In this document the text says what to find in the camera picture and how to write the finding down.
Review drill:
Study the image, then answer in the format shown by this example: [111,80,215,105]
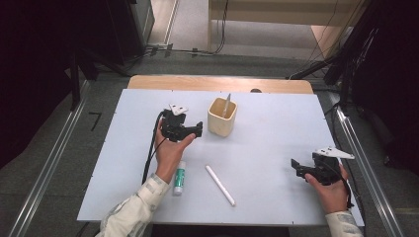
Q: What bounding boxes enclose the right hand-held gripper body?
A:
[304,146,356,186]

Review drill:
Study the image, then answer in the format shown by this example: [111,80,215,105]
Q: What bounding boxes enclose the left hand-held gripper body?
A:
[160,104,196,143]

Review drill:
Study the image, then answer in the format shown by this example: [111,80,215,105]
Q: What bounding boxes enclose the beige square pen holder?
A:
[207,97,238,138]

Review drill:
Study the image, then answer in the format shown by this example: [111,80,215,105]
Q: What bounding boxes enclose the clear ballpoint pen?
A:
[220,93,232,119]

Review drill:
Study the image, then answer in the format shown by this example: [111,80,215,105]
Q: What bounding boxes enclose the green and white glue stick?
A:
[172,160,187,197]

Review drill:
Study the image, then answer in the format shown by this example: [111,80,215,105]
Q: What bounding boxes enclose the white pen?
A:
[205,165,237,207]

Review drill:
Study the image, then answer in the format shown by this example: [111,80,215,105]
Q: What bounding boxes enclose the person's right hand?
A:
[304,164,350,215]

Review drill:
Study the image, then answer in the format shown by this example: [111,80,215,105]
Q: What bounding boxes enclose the person's left hand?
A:
[154,118,197,185]

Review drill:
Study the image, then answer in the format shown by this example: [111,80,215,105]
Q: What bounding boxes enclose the wooden table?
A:
[126,74,314,95]

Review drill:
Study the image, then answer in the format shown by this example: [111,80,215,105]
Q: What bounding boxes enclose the white board sheet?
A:
[76,88,365,227]

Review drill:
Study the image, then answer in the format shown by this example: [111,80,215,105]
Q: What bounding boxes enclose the black metal stand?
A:
[67,48,131,112]
[286,0,379,113]

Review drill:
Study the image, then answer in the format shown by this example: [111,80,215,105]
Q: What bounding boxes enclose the dark cabinet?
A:
[105,0,156,65]

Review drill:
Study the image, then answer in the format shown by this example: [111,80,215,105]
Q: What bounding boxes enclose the light wooden furniture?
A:
[208,0,367,58]

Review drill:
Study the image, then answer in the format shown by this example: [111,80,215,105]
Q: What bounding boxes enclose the right hand-held gripper cable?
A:
[329,161,355,209]

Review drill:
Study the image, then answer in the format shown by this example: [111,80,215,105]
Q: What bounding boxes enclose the hand-held gripper cable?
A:
[141,112,166,186]
[329,161,355,209]

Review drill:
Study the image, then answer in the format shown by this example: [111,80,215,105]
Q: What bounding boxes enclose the left hand-held gripper cable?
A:
[141,112,166,186]

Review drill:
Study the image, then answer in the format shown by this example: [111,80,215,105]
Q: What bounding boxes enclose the aluminium floor rail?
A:
[329,92,406,237]
[8,80,91,237]

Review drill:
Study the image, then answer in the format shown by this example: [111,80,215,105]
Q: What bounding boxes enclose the floor cables with plugs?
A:
[125,42,211,70]

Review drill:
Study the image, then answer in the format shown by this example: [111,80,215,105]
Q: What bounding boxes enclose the black hanging cable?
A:
[210,0,230,55]

